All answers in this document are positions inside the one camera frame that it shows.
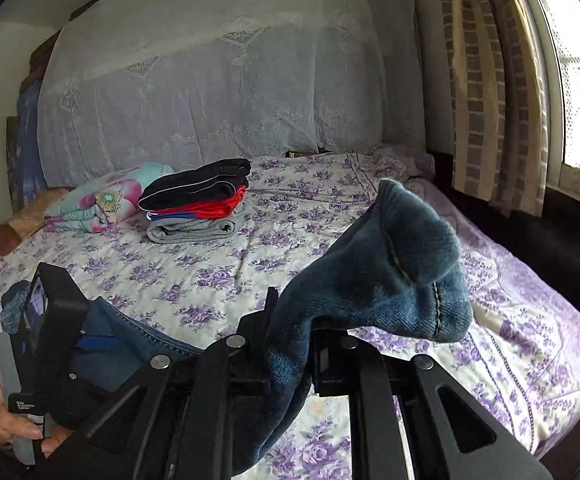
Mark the purple floral bed sheet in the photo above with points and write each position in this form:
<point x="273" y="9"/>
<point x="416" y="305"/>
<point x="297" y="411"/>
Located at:
<point x="210" y="270"/>

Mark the blue denim jeans pants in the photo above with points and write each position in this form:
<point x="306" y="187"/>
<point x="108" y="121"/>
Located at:
<point x="370" y="270"/>

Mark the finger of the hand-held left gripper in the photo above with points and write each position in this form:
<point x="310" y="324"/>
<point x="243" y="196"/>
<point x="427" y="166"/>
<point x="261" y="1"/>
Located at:
<point x="97" y="344"/>

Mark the folded black pants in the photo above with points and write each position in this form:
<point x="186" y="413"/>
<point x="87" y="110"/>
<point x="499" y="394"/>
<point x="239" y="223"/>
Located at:
<point x="195" y="180"/>

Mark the green framed picture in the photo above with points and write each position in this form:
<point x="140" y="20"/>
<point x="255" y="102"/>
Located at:
<point x="12" y="160"/>

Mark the blue printed cloth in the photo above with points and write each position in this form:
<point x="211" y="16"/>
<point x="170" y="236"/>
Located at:
<point x="32" y="150"/>

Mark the folded red blue shorts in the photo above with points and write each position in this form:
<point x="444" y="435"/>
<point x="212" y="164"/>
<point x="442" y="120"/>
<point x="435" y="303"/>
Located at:
<point x="205" y="208"/>

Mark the beige grey checked curtain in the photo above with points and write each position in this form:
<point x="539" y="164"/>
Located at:
<point x="495" y="85"/>

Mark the folded floral blanket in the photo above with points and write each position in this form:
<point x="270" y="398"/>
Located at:
<point x="105" y="195"/>

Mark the wooden headboard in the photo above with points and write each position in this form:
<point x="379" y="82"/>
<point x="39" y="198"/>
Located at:
<point x="45" y="50"/>

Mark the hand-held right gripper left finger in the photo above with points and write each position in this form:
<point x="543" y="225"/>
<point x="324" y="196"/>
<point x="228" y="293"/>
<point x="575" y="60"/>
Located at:
<point x="250" y="330"/>

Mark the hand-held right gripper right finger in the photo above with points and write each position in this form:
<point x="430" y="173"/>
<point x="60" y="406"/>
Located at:
<point x="365" y="365"/>

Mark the folded grey pants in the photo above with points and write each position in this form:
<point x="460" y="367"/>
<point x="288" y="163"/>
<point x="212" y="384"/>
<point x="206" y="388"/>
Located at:
<point x="190" y="230"/>

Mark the brown pillow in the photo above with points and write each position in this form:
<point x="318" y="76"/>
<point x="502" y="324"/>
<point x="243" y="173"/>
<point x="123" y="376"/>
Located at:
<point x="15" y="230"/>

